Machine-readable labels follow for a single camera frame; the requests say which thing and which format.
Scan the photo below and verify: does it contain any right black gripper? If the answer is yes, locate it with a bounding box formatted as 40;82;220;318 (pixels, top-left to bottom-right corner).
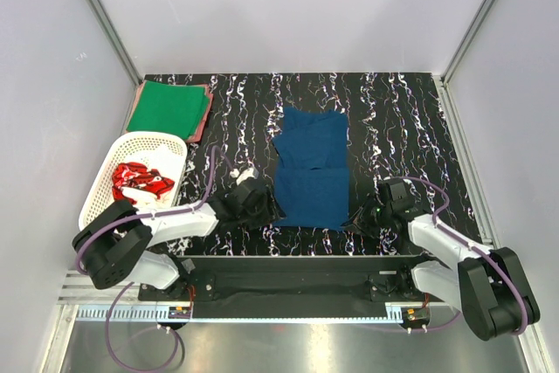
342;194;392;239

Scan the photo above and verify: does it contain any blue t shirt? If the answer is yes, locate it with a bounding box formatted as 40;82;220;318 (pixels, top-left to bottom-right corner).
273;107;350;231

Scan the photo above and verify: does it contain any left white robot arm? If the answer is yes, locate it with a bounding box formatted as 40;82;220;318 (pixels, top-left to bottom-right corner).
72;176;286;300

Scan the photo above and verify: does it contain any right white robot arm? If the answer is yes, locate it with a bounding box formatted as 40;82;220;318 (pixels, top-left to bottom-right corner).
344;176;541;341

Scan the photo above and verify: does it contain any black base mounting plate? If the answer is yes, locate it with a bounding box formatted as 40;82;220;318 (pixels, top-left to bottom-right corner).
137;254;449;304

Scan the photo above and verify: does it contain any folded pink t shirt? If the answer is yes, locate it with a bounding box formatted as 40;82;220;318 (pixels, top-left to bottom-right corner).
134;80;215;143

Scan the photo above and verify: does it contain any white plastic laundry basket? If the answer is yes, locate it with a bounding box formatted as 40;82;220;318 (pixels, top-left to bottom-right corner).
78;131;188;229

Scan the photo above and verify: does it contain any right small electronics board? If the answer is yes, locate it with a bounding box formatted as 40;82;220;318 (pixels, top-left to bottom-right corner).
403;307;431;323

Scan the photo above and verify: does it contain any small electronics board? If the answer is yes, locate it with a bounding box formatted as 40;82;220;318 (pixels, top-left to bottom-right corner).
403;307;431;323
168;306;192;320

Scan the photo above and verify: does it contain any red and white t shirt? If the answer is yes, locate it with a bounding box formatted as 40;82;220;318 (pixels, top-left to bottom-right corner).
111;162;175;208

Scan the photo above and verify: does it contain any folded green t shirt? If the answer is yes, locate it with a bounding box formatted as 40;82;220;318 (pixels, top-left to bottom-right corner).
125;79;210;138

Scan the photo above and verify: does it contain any left small electronics board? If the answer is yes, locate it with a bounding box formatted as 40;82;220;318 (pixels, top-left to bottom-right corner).
168;306;192;320

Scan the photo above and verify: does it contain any white slotted cable duct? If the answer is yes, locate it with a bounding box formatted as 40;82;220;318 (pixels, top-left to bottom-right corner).
76;304;404;324

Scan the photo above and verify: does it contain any right aluminium frame post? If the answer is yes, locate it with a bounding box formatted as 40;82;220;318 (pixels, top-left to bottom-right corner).
440;0;498;86

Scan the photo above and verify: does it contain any aluminium frame post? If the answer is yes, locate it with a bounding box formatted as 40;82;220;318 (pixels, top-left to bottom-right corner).
440;0;498;86
86;0;143;86

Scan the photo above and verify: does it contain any left aluminium frame post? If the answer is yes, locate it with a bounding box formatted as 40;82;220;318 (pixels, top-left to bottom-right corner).
86;0;143;86

